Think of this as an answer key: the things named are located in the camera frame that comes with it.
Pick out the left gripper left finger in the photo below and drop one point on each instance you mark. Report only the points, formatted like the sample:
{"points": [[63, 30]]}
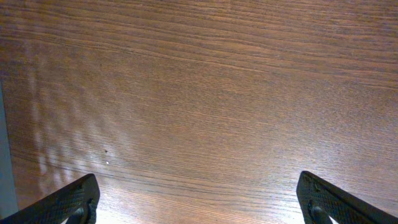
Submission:
{"points": [[74, 203]]}

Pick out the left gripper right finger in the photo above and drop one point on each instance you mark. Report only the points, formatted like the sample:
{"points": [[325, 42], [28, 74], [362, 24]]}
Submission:
{"points": [[323, 202]]}

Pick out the grey plastic mesh basket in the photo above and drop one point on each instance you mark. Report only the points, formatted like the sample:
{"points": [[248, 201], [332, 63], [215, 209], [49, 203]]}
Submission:
{"points": [[9, 204]]}

